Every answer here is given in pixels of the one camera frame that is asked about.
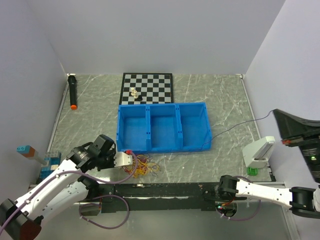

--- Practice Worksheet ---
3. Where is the blue three-compartment plastic bin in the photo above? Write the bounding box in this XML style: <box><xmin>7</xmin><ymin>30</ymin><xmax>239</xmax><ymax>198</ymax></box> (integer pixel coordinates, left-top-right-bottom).
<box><xmin>116</xmin><ymin>102</ymin><xmax>213</xmax><ymax>154</ymax></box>

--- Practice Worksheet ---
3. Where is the aluminium frame rail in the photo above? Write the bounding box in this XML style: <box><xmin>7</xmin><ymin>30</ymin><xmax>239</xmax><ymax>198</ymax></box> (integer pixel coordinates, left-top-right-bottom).
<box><xmin>22</xmin><ymin>181</ymin><xmax>289</xmax><ymax>206</ymax></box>

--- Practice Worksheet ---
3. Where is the black microphone orange tip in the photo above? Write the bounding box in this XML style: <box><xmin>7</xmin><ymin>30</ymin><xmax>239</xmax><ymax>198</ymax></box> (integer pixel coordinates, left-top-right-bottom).
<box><xmin>67</xmin><ymin>75</ymin><xmax>78</xmax><ymax>110</ymax></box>

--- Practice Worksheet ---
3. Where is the white tape dispenser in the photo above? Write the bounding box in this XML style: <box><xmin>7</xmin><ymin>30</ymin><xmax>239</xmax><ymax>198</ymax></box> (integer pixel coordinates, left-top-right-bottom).
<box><xmin>242</xmin><ymin>136</ymin><xmax>276</xmax><ymax>169</ymax></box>

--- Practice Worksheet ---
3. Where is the blue and brown toy block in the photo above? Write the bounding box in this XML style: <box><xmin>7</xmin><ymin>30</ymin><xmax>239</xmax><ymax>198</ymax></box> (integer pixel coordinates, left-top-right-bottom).
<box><xmin>16</xmin><ymin>145</ymin><xmax>35</xmax><ymax>158</ymax></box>

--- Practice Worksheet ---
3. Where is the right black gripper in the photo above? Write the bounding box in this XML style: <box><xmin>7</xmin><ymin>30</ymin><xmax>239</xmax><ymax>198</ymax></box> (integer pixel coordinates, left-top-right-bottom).
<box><xmin>269</xmin><ymin>105</ymin><xmax>320</xmax><ymax>180</ymax></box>

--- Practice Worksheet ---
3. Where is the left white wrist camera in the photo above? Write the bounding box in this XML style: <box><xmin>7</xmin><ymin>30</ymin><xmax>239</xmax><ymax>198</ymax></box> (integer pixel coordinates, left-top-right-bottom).
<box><xmin>113</xmin><ymin>151</ymin><xmax>133</xmax><ymax>168</ymax></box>

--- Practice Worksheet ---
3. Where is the black and white chessboard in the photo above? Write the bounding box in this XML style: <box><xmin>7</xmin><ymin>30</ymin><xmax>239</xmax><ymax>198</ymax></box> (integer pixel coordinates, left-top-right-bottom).
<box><xmin>119</xmin><ymin>72</ymin><xmax>174</xmax><ymax>105</ymax></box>

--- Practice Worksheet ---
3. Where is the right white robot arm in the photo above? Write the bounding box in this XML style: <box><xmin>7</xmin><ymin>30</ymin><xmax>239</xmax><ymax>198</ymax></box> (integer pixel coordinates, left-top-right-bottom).
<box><xmin>217</xmin><ymin>109</ymin><xmax>320</xmax><ymax>219</ymax></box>

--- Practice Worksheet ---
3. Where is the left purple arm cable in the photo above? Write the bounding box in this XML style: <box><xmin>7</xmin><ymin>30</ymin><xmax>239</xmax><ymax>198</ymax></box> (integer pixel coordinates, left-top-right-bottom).
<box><xmin>0</xmin><ymin>152</ymin><xmax>138</xmax><ymax>230</ymax></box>

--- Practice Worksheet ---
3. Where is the green toy piece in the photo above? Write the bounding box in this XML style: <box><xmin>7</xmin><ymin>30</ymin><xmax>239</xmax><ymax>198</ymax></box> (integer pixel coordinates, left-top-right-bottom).
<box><xmin>247</xmin><ymin>167</ymin><xmax>259</xmax><ymax>176</ymax></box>

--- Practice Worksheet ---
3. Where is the black chess piece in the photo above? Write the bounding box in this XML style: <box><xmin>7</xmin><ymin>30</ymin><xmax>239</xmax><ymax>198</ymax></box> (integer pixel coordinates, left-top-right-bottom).
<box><xmin>137</xmin><ymin>95</ymin><xmax>143</xmax><ymax>102</ymax></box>

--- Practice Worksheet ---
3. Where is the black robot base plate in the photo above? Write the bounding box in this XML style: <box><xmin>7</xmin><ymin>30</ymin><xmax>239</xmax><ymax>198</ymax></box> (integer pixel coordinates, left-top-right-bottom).
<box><xmin>68</xmin><ymin>182</ymin><xmax>248</xmax><ymax>218</ymax></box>

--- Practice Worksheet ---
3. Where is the blue white lego structure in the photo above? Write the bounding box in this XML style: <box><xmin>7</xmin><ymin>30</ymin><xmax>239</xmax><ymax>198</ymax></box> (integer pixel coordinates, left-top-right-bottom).
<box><xmin>35</xmin><ymin>150</ymin><xmax>62</xmax><ymax>185</ymax></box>

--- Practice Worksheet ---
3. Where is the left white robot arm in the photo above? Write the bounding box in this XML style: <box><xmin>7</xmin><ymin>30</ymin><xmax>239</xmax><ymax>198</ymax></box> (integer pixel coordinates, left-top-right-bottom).
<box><xmin>0</xmin><ymin>135</ymin><xmax>116</xmax><ymax>240</ymax></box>

